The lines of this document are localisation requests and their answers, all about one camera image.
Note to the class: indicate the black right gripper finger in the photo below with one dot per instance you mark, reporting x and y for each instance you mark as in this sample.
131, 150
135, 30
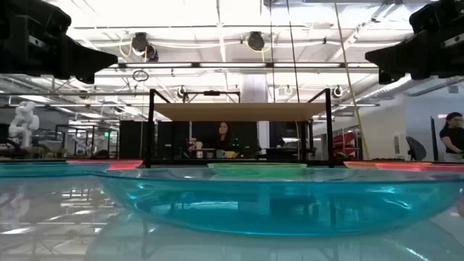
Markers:
397, 58
387, 78

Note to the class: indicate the orange translucent plastic plate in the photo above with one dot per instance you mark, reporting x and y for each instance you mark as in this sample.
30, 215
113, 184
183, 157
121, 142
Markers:
384, 165

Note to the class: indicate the pink translucent plastic plate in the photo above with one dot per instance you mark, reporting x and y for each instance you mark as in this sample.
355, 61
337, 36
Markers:
449, 168
119, 165

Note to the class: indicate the blue translucent plastic plate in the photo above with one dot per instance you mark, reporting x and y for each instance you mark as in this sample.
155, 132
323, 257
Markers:
275, 206
43, 169

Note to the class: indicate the white humanoid robot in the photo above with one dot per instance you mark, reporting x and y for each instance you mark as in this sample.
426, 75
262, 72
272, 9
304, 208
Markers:
23, 123

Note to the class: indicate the grey office chair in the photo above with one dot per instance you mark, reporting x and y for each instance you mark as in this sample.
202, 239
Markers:
417, 148

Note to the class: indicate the red stacked chairs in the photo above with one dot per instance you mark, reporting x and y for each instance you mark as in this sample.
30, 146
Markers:
346, 143

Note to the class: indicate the person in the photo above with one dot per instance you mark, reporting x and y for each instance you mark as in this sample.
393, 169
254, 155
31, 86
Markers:
453, 137
224, 141

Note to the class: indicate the white mug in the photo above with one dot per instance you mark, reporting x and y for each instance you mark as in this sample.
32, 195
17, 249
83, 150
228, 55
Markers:
199, 154

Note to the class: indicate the wooden board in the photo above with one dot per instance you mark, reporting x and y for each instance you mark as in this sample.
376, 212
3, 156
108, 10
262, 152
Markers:
239, 111

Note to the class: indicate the grey mug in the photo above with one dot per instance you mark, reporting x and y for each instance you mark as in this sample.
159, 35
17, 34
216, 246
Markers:
220, 154

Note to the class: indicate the green translucent plastic plate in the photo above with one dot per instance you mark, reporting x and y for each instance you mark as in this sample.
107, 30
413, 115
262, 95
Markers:
257, 170

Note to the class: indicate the yellow mug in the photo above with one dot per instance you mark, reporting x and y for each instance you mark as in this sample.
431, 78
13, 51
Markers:
230, 154

